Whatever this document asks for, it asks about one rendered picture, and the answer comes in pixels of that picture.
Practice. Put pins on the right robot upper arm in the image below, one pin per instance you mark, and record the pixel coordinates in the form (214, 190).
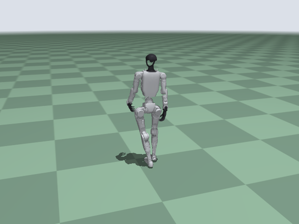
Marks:
(163, 82)

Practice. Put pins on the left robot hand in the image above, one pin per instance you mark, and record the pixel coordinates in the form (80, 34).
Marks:
(130, 107)

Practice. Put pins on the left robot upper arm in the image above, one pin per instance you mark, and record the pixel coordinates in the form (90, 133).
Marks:
(137, 76)

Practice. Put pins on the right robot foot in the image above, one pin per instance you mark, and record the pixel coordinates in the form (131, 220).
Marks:
(153, 157)

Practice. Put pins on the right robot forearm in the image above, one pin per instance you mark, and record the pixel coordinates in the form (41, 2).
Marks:
(165, 100)

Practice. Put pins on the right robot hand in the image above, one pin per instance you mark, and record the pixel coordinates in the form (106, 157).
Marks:
(164, 114)

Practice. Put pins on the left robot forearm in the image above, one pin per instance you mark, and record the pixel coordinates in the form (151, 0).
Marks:
(131, 96)

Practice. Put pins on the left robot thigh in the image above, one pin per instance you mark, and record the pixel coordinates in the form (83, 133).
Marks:
(139, 116)

